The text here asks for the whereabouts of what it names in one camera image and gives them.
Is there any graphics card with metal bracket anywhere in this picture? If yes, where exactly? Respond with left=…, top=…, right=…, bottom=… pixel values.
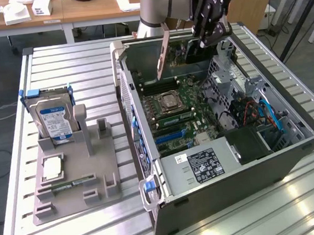
left=151, top=17, right=222, bottom=81

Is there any brown wooden cabinet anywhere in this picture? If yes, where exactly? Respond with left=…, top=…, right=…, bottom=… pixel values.
left=225, top=0, right=286, bottom=36

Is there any stack of papers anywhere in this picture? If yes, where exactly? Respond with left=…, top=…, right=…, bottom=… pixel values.
left=117, top=0, right=142, bottom=13

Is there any CPU with thermal paste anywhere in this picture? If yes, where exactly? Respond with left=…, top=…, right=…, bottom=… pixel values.
left=163, top=93, right=181, bottom=108

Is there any metal CPU socket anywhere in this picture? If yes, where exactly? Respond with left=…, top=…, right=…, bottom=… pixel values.
left=156, top=88, right=188, bottom=116

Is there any black tripod pole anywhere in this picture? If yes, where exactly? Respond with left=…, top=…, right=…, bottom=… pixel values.
left=274, top=0, right=314, bottom=62

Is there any green motherboard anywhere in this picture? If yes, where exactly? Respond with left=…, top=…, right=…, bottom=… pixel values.
left=133, top=70, right=227, bottom=161

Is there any installed green RAM stick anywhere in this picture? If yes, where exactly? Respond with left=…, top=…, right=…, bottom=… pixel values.
left=156, top=112, right=195, bottom=129

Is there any blue expansion slot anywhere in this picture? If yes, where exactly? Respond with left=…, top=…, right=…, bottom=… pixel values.
left=153, top=129, right=187, bottom=147

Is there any grey power supply unit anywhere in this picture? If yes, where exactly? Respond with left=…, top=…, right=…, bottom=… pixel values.
left=157, top=135, right=243, bottom=199

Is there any wooden desk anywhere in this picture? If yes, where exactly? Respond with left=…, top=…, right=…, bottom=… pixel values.
left=0, top=0, right=145, bottom=50

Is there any small white labelled box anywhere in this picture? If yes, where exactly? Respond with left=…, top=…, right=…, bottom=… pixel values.
left=29, top=0, right=55, bottom=18

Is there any white plastic part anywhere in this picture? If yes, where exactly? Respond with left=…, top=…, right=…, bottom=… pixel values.
left=2, top=1, right=32, bottom=27

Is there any hard disk in blue caddy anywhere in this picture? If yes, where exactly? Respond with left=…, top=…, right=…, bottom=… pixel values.
left=17, top=82, right=80, bottom=150

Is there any grey parts rack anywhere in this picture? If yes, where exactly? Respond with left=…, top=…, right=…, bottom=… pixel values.
left=22, top=101, right=126, bottom=227

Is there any loose green RAM stick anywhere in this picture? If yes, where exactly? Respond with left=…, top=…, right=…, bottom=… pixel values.
left=50, top=178, right=87, bottom=191

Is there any loose silver CPU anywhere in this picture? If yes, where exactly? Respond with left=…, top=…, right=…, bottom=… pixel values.
left=40, top=156, right=65, bottom=181

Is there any blue data wire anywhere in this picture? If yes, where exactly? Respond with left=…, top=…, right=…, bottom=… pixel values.
left=257, top=97, right=285, bottom=137

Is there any black air duct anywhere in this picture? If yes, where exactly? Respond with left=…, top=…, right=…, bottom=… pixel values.
left=224, top=124, right=276, bottom=167

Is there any blue case release handle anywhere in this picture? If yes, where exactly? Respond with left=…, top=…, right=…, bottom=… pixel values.
left=141, top=179, right=157, bottom=194

